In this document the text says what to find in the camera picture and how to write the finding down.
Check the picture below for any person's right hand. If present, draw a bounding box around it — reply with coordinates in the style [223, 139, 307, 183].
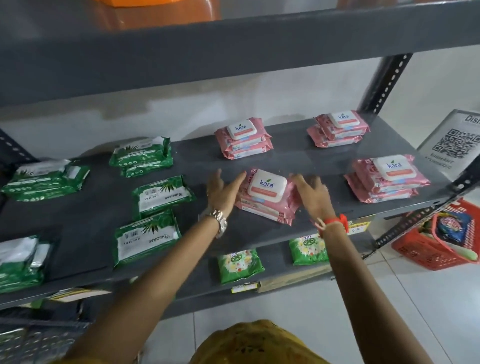
[290, 173, 337, 226]

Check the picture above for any person's left hand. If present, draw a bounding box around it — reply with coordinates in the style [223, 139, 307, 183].
[206, 169, 247, 218]

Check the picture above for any pink wipes pack white lid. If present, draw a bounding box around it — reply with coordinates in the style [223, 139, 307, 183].
[315, 110, 371, 138]
[352, 154, 431, 189]
[238, 169, 301, 211]
[214, 117, 268, 148]

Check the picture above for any person's left forearm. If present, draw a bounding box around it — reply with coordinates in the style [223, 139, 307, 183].
[62, 219, 226, 364]

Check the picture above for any person's right forearm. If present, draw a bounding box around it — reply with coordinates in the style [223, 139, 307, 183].
[319, 223, 426, 364]

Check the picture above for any silver wristwatch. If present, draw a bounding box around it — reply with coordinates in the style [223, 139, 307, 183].
[198, 208, 229, 239]

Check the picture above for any red thread wristband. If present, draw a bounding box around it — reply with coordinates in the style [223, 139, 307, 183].
[314, 214, 349, 238]

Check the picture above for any green floral detergent packet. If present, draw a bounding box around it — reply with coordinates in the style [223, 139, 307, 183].
[217, 249, 265, 284]
[289, 235, 330, 266]

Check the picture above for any green wipes pack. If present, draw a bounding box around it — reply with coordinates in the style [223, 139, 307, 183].
[113, 212, 182, 269]
[132, 175, 196, 221]
[1, 159, 91, 202]
[109, 137, 172, 167]
[121, 158, 174, 179]
[0, 235, 54, 294]

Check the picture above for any brown cardboard sheet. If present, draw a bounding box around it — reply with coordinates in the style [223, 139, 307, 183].
[258, 262, 335, 293]

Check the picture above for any red plastic shopping basket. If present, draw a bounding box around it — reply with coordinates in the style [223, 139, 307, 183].
[391, 199, 480, 271]

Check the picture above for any grey metal shelving rack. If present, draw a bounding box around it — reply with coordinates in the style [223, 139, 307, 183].
[0, 0, 480, 338]

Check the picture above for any white code sign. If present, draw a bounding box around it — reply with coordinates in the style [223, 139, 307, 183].
[417, 109, 480, 177]

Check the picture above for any blue colourful packet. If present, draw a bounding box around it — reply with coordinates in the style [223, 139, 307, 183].
[437, 212, 475, 244]

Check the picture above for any person's yellow garment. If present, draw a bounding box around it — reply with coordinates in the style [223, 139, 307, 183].
[189, 319, 331, 364]

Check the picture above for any orange plastic container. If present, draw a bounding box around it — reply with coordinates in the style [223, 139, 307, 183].
[92, 0, 222, 31]

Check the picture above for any grey plastic crate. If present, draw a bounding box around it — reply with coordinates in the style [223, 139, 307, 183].
[0, 319, 94, 364]

